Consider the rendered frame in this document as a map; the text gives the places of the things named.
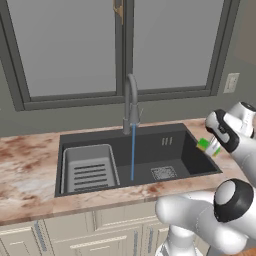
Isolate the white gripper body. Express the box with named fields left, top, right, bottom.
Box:
left=204, top=135, right=222, bottom=158

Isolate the green and yellow sponge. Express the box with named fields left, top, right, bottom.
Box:
left=196, top=137, right=222, bottom=158

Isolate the metal sink drain strainer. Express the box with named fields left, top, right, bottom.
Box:
left=150, top=165, right=179, bottom=181

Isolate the dark grey sink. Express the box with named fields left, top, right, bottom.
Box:
left=54, top=122, right=224, bottom=198

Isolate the blue water stream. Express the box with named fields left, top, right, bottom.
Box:
left=130, top=122, right=138, bottom=182

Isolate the grey slotted sink basin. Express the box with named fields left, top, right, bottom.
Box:
left=60, top=143, right=121, bottom=195

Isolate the grey tap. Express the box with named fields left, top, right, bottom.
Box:
left=121, top=73, right=144, bottom=136

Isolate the cream cupboard door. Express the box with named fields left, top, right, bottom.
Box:
left=49, top=225, right=144, bottom=256
left=142, top=222, right=172, bottom=256
left=0, top=223, right=44, bottom=256

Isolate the cream drawer front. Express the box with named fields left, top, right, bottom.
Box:
left=93, top=201, right=159, bottom=232

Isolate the brass window latch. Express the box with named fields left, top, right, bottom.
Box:
left=113, top=0, right=125, bottom=25

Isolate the grey framed window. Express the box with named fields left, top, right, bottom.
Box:
left=0, top=0, right=242, bottom=112

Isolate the white wall socket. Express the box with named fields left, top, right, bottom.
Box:
left=223, top=72, right=241, bottom=94

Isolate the grey cupboard handle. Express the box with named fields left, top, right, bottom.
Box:
left=33, top=220, right=49, bottom=253
left=147, top=227, right=155, bottom=254
left=132, top=229, right=140, bottom=256

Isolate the beige wall cupboard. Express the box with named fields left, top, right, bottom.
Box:
left=233, top=0, right=256, bottom=65

